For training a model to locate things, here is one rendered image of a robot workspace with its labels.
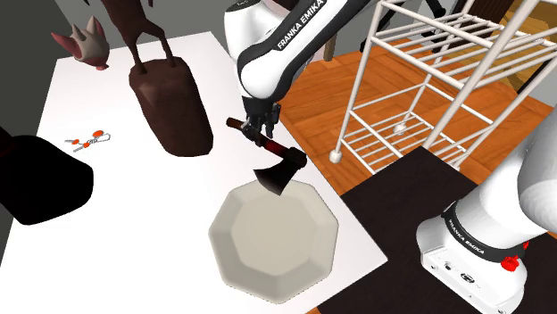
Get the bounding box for dark robot stand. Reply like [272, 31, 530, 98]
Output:
[316, 145, 557, 314]

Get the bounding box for pink and beige animal toy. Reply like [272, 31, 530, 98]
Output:
[50, 15, 111, 72]

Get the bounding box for pale grey octagonal bowl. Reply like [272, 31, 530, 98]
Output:
[207, 178, 340, 305]

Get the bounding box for red and black axe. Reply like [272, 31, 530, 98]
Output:
[225, 116, 308, 197]

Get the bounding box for brown deer figure on base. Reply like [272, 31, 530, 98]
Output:
[82, 0, 215, 158]

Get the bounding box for white wire shelf rack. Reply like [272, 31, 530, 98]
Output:
[328, 0, 557, 176]

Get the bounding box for black rounded block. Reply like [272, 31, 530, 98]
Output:
[0, 125, 95, 227]

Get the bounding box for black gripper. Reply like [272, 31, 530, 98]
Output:
[241, 95, 281, 140]

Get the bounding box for keys with orange tags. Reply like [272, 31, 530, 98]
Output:
[64, 128, 112, 153]

